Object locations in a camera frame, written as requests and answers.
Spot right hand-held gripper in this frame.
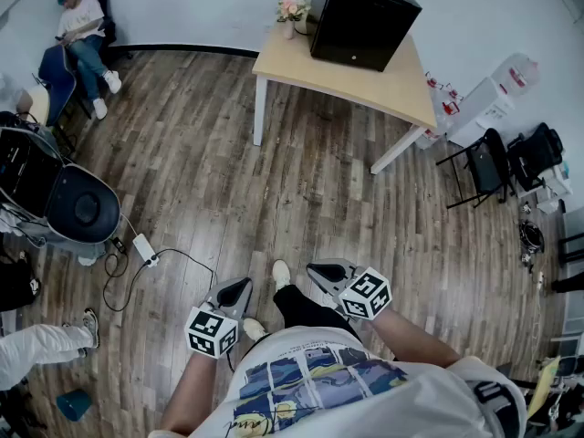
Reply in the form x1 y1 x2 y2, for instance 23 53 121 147
306 257 393 322

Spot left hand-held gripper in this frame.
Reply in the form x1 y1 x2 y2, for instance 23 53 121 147
184 276 254 360

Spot person's left forearm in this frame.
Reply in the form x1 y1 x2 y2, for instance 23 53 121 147
159 349 229 435

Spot person's right forearm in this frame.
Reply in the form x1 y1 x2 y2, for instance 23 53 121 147
364 308 462 369

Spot person's left white shoe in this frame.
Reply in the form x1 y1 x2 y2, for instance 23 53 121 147
241 318 268 341

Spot person's white shoe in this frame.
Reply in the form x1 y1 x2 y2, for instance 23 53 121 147
241 318 268 341
272 259 292 291

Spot person's right white shoe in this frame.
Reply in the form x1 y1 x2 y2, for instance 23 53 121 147
272 259 292 291

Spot white power strip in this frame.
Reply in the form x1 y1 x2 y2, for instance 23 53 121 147
133 233 161 268

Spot white printed t-shirt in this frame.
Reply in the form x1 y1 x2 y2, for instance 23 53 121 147
150 324 528 438

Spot black folding chair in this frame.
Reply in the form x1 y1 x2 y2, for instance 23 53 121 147
435 128 515 210

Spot teal bucket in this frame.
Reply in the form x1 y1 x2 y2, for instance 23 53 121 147
56 389 92 422

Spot light wooden table white legs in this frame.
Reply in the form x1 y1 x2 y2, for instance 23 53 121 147
251 23 439 176

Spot black bag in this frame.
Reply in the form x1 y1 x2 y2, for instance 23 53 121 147
0 252 42 313

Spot white water dispenser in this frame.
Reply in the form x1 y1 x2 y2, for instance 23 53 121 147
446 76 516 149

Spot white storage boxes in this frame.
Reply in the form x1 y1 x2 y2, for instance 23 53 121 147
536 157 575 214

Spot black metal stand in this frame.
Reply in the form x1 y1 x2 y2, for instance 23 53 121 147
558 233 584 266

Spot beige wooden side table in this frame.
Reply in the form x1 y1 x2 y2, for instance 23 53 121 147
26 85 50 125

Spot large water bottle red label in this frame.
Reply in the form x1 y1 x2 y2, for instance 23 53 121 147
490 52 542 98

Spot pink flower bouquet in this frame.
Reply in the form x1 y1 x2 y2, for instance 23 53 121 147
276 0 312 23

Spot blue chair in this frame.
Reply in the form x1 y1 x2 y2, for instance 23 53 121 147
37 45 92 130

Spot black coiled cable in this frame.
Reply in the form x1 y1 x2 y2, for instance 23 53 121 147
519 219 547 253

